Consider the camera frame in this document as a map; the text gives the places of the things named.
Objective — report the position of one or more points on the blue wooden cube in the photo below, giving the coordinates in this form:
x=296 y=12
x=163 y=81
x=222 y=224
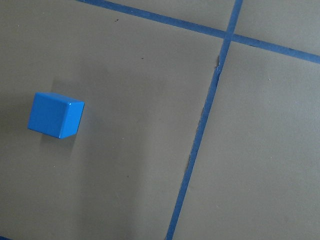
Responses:
x=55 y=115

